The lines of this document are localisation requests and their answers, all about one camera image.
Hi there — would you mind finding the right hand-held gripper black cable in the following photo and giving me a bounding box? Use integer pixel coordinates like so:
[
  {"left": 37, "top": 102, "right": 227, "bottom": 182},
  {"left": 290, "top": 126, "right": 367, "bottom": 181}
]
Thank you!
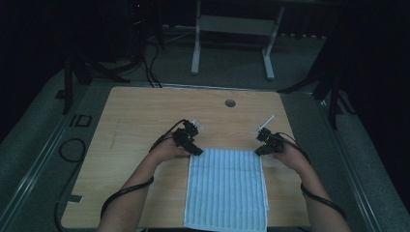
[{"left": 277, "top": 131, "right": 348, "bottom": 221}]

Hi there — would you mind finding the hand-held gripper black cable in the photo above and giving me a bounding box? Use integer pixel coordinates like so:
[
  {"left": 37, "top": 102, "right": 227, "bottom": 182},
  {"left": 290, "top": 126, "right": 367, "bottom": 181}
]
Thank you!
[
  {"left": 100, "top": 118, "right": 190, "bottom": 220},
  {"left": 277, "top": 131, "right": 348, "bottom": 221}
]

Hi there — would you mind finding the person's right hand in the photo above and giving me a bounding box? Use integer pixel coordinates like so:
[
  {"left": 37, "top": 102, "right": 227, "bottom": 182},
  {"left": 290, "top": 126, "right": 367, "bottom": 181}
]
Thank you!
[{"left": 273, "top": 146, "right": 310, "bottom": 177}]

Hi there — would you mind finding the person's left hand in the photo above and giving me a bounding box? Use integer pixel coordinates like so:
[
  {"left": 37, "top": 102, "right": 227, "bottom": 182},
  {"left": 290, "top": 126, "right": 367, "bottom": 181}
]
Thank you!
[{"left": 149, "top": 136, "right": 191, "bottom": 166}]

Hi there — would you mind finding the blue striped towel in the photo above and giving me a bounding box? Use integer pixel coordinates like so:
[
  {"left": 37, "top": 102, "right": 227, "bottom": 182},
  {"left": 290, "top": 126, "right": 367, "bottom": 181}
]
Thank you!
[{"left": 183, "top": 147, "right": 271, "bottom": 232}]

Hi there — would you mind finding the black metal stand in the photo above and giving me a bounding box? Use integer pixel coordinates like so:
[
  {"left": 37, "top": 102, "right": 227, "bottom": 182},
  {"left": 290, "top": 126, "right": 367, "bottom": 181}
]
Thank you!
[
  {"left": 277, "top": 47, "right": 356, "bottom": 131},
  {"left": 55, "top": 47, "right": 131, "bottom": 116}
]

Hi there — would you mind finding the white metal desk frame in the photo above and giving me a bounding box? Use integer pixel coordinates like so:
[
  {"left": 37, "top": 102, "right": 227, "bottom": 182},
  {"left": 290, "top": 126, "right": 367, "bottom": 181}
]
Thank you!
[{"left": 190, "top": 0, "right": 286, "bottom": 81}]

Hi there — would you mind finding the black looped floor cable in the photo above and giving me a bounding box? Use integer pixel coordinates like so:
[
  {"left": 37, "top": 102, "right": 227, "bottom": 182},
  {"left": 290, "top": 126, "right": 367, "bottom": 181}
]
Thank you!
[{"left": 49, "top": 138, "right": 87, "bottom": 232}]

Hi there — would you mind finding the left hand-held gripper black cable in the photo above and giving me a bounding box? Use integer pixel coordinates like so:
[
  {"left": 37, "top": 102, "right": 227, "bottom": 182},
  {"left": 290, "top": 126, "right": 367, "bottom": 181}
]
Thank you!
[{"left": 100, "top": 118, "right": 190, "bottom": 220}]

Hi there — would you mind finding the black floor cables bundle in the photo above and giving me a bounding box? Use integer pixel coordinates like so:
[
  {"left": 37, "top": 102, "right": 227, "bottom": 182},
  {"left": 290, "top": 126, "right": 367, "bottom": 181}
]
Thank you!
[{"left": 141, "top": 42, "right": 163, "bottom": 89}]

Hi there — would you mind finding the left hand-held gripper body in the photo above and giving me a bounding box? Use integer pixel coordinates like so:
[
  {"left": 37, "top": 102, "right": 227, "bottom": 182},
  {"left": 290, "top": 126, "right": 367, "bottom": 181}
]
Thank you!
[{"left": 172, "top": 119, "right": 205, "bottom": 150}]

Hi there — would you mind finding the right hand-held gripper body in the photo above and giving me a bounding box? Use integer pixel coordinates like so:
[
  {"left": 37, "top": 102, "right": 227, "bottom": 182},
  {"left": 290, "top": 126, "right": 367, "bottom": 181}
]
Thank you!
[{"left": 252, "top": 114, "right": 285, "bottom": 155}]

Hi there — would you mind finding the dark equipment rack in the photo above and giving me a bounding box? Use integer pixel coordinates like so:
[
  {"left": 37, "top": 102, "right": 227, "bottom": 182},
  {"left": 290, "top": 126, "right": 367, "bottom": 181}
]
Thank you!
[{"left": 122, "top": 0, "right": 166, "bottom": 66}]

